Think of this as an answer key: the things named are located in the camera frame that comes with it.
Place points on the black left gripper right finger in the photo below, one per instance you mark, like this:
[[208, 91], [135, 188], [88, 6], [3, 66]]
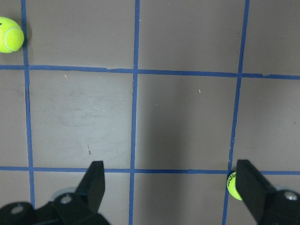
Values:
[[256, 191]]

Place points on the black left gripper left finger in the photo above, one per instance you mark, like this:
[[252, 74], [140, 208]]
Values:
[[91, 189]]

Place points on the tennis ball near right base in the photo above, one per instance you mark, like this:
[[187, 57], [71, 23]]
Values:
[[231, 186]]

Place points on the tennis ball base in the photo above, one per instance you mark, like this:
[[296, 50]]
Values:
[[11, 36], [231, 186]]

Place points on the tennis ball near left base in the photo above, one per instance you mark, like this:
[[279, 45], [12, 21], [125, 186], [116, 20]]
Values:
[[11, 36]]

